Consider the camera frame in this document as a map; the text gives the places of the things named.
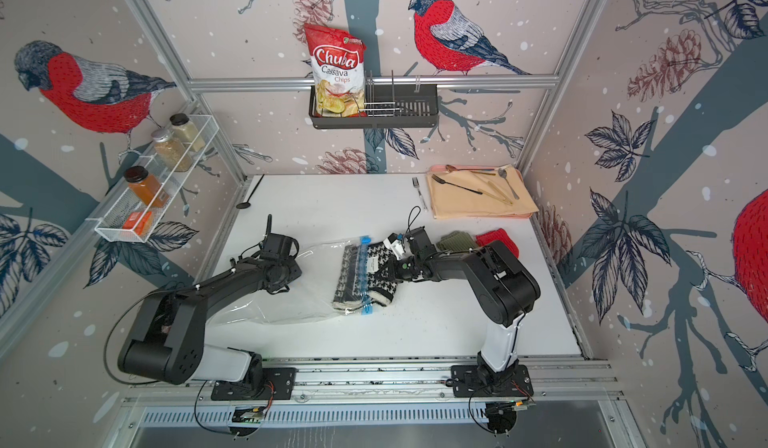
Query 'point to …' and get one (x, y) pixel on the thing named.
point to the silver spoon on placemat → (502, 172)
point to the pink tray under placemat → (442, 167)
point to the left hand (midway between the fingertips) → (298, 265)
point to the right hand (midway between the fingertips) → (377, 275)
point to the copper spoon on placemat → (451, 168)
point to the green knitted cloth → (456, 241)
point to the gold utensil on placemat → (501, 194)
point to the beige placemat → (467, 193)
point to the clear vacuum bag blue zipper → (335, 280)
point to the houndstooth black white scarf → (365, 277)
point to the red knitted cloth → (497, 235)
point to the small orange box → (143, 227)
